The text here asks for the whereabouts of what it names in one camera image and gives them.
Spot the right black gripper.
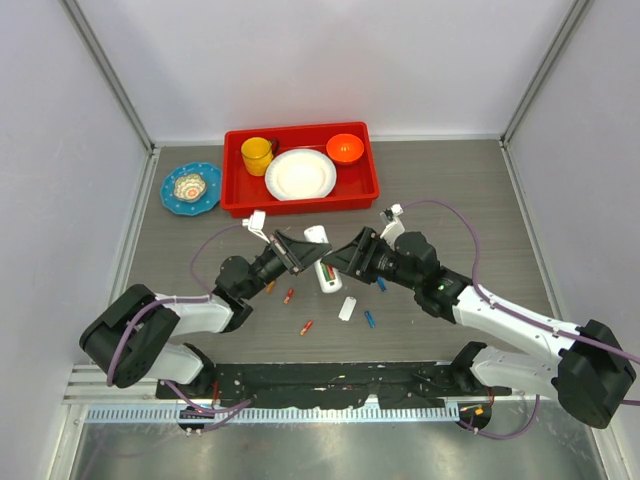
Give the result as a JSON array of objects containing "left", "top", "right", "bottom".
[{"left": 322, "top": 226, "right": 421, "bottom": 291}]

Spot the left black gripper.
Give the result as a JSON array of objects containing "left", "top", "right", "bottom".
[{"left": 242, "top": 230, "right": 330, "bottom": 301}]

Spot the green battery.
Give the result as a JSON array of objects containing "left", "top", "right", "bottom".
[{"left": 321, "top": 264, "right": 330, "bottom": 282}]

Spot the white remote control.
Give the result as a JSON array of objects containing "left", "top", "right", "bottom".
[{"left": 303, "top": 225, "right": 343, "bottom": 294}]

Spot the white battery cover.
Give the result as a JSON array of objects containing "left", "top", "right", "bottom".
[{"left": 338, "top": 296, "right": 357, "bottom": 321}]

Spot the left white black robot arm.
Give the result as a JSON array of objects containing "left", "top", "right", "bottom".
[{"left": 79, "top": 231, "right": 331, "bottom": 399}]

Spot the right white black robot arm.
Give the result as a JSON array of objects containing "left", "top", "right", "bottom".
[{"left": 324, "top": 228, "right": 636, "bottom": 429}]

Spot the blue battery lower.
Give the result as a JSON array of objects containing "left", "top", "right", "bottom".
[{"left": 364, "top": 311, "right": 376, "bottom": 328}]

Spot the white paper plate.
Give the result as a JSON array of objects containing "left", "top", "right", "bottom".
[{"left": 265, "top": 148, "right": 337, "bottom": 201}]

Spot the orange bowl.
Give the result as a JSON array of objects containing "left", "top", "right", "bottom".
[{"left": 326, "top": 133, "right": 364, "bottom": 165}]

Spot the yellow mug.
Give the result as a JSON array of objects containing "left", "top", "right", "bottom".
[{"left": 241, "top": 137, "right": 280, "bottom": 177}]

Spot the blue dotted plate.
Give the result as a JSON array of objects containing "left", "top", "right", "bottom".
[{"left": 160, "top": 162, "right": 222, "bottom": 217}]

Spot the small patterned bowl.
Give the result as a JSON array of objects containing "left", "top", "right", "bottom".
[{"left": 173, "top": 173, "right": 207, "bottom": 203}]

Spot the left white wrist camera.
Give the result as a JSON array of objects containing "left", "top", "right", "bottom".
[{"left": 242, "top": 210, "right": 269, "bottom": 244}]

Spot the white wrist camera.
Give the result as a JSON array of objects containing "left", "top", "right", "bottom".
[
  {"left": 380, "top": 203, "right": 405, "bottom": 247},
  {"left": 242, "top": 210, "right": 269, "bottom": 244}
]

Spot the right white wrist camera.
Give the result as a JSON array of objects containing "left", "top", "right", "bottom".
[{"left": 380, "top": 203, "right": 405, "bottom": 247}]

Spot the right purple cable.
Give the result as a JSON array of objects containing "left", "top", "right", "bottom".
[{"left": 402, "top": 199, "right": 640, "bottom": 442}]

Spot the purple cable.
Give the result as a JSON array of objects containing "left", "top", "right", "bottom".
[
  {"left": 402, "top": 199, "right": 640, "bottom": 442},
  {"left": 107, "top": 223, "right": 254, "bottom": 434}
]

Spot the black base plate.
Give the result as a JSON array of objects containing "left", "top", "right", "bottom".
[{"left": 177, "top": 362, "right": 511, "bottom": 410}]

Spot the slotted cable duct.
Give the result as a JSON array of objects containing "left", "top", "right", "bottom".
[{"left": 84, "top": 402, "right": 460, "bottom": 424}]

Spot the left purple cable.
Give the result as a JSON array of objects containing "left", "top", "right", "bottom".
[{"left": 107, "top": 223, "right": 254, "bottom": 434}]

